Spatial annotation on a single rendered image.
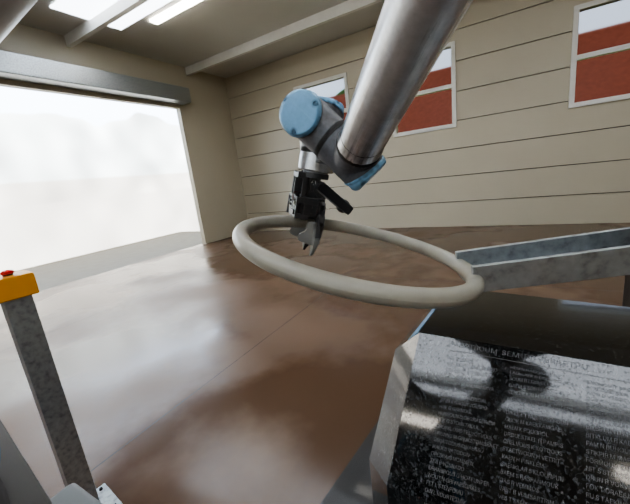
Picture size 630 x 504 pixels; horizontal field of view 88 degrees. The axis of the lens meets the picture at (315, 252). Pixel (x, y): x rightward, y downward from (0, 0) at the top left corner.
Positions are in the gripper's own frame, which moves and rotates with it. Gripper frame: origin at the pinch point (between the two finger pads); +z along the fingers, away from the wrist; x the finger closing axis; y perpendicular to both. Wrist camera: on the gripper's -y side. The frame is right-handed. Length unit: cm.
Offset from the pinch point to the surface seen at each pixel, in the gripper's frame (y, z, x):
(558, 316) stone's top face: -59, 5, 32
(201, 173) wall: -14, 51, -764
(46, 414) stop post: 76, 86, -48
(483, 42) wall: -431, -261, -419
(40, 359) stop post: 78, 64, -53
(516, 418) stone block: -33, 21, 45
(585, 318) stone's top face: -62, 4, 36
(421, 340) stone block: -25.8, 16.7, 21.8
